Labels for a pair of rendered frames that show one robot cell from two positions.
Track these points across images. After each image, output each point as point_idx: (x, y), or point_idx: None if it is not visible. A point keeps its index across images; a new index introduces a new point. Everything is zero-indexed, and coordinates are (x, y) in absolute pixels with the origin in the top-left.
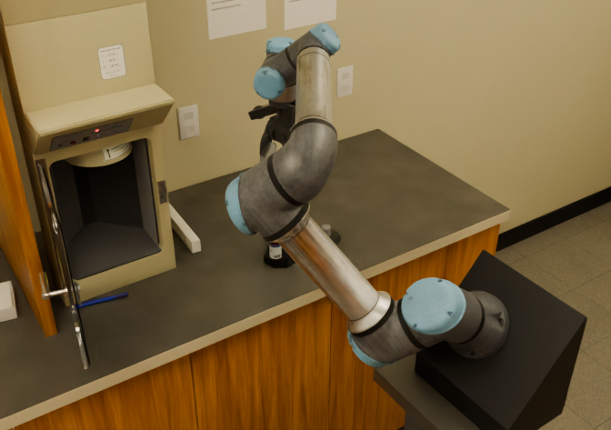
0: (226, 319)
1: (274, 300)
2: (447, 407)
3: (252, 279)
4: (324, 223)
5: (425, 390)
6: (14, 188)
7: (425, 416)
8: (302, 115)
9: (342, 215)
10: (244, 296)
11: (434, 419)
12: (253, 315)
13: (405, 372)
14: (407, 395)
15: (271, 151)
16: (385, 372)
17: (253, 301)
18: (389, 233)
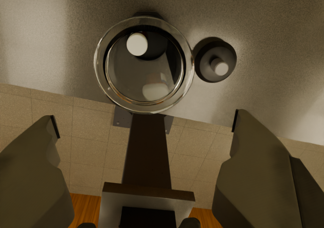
0: (20, 77)
1: (86, 90)
2: (114, 227)
3: (88, 43)
4: (257, 20)
5: (114, 216)
6: None
7: (98, 224)
8: None
9: (290, 26)
10: (59, 61)
11: (100, 227)
12: (52, 92)
13: (116, 204)
14: (101, 213)
15: None
16: (105, 197)
17: (64, 75)
18: (276, 99)
